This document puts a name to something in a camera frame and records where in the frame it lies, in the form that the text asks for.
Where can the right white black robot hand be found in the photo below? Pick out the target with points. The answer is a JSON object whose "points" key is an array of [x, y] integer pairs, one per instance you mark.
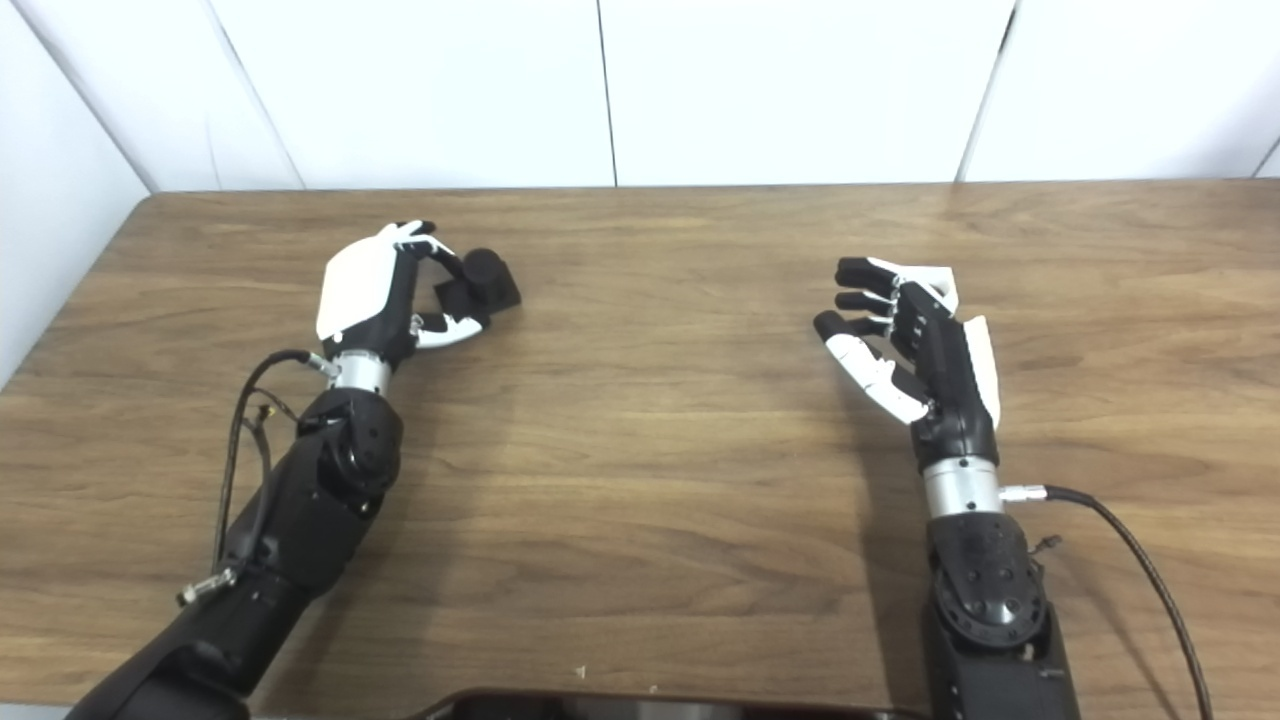
{"points": [[950, 390]]}

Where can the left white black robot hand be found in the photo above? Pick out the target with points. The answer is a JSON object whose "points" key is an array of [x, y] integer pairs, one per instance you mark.
{"points": [[355, 285]]}

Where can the white square piece with hole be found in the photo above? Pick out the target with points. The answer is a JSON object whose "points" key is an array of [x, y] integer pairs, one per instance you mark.
{"points": [[945, 283]]}

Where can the black peg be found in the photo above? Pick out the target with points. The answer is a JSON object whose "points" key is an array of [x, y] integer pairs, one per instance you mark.
{"points": [[490, 280]]}

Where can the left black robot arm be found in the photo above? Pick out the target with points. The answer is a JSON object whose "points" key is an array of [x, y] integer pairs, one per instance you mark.
{"points": [[320, 480]]}

